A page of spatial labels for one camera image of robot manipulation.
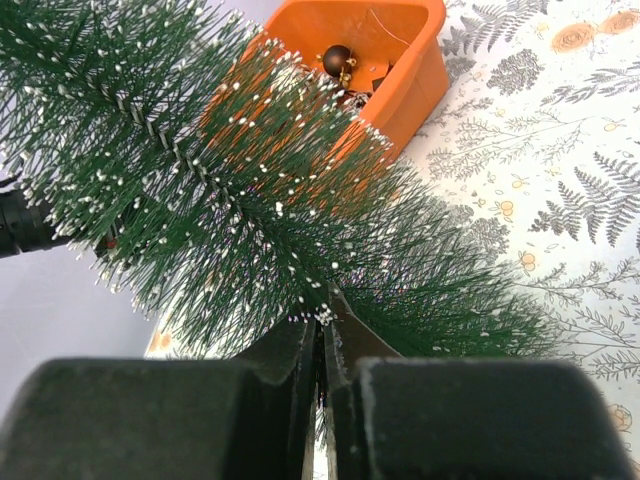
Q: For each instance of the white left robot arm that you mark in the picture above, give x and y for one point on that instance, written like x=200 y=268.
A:
x=25 y=227

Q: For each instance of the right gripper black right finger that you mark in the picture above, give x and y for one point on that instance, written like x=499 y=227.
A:
x=390 y=417

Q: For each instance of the dark brown ball ornament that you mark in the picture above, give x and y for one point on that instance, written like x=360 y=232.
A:
x=336 y=60

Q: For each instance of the floral patterned table mat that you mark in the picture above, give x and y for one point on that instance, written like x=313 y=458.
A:
x=535 y=146

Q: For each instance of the orange plastic bin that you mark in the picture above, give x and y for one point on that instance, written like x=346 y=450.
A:
x=397 y=78

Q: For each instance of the small green christmas tree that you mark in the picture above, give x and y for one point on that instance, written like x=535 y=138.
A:
x=238 y=188

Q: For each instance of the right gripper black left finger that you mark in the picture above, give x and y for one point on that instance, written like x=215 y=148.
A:
x=247 y=417

